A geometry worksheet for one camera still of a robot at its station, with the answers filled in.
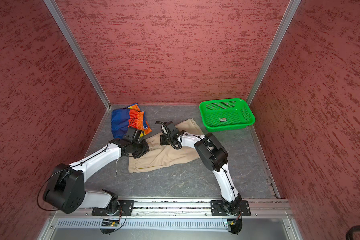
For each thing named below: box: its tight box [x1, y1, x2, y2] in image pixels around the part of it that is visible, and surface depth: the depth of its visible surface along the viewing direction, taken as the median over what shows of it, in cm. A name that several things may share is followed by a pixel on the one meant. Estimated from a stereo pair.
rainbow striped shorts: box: [111, 103, 152, 140], surface depth 109 cm
